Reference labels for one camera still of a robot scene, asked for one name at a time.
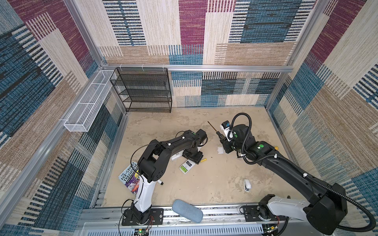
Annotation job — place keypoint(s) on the black yellow screwdriver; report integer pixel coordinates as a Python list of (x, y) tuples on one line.
[(215, 129)]

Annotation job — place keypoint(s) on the colourful paperback book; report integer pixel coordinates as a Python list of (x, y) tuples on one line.
[(130, 179)]

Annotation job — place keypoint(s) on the red remote control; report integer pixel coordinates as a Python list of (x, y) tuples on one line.
[(188, 164)]

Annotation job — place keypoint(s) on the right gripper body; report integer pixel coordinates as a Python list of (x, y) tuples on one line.
[(229, 145)]

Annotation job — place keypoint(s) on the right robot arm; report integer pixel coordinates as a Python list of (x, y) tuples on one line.
[(326, 203)]

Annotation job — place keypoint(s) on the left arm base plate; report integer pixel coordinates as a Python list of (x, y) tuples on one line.
[(155, 216)]

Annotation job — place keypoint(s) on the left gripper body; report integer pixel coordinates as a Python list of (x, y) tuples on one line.
[(194, 156)]

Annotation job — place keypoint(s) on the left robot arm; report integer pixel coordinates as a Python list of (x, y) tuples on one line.
[(152, 166)]

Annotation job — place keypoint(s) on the black wire shelf rack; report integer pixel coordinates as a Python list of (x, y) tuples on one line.
[(143, 89)]

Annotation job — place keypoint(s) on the white wire mesh basket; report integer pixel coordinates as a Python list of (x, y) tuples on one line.
[(86, 110)]

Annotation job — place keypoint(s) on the blue grey oval pouch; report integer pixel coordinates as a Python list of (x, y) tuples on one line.
[(187, 211)]

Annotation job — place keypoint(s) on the white remote control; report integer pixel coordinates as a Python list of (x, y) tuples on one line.
[(177, 155)]

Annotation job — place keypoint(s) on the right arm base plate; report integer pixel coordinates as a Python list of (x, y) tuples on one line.
[(252, 214)]

